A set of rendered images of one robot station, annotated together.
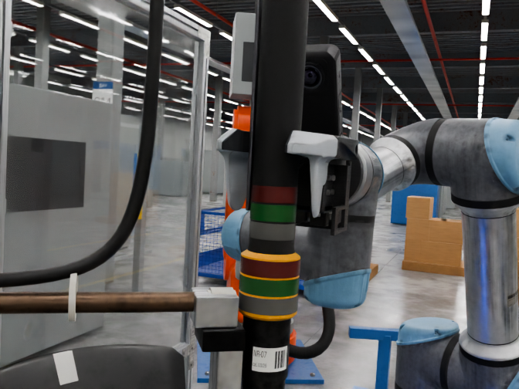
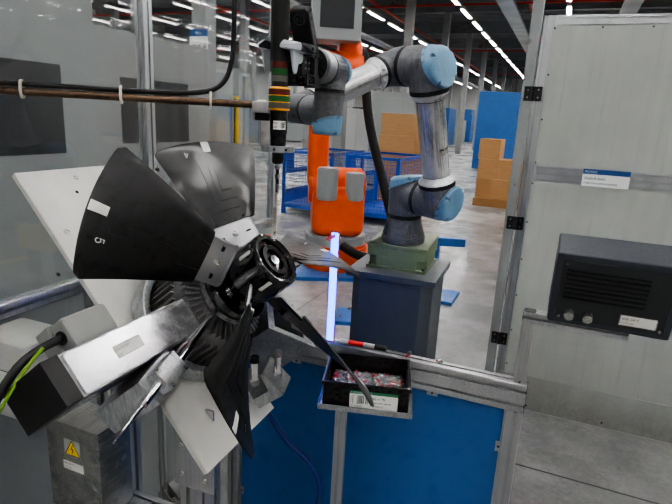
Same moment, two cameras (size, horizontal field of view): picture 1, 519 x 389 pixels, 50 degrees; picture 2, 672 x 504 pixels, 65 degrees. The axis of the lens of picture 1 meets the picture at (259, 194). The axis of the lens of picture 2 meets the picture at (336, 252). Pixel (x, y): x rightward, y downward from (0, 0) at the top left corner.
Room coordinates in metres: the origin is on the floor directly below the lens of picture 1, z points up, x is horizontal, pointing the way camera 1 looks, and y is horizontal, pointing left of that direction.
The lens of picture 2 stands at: (-0.71, -0.17, 1.50)
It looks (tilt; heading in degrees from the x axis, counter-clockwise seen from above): 14 degrees down; 1
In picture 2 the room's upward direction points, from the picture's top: 3 degrees clockwise
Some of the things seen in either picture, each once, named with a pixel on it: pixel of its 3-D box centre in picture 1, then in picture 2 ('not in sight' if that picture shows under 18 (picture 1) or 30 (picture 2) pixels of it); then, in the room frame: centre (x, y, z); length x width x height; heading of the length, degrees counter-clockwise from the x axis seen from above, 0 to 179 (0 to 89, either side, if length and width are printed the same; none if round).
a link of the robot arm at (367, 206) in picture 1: (347, 176); (331, 71); (0.65, -0.10, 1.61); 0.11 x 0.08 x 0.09; 160
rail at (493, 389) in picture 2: not in sight; (362, 359); (0.70, -0.23, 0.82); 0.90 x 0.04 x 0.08; 70
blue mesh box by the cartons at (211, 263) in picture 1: (237, 243); (323, 180); (7.75, 0.27, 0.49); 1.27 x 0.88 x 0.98; 159
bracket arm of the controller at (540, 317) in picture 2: not in sight; (573, 323); (0.52, -0.73, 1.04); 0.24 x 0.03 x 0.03; 70
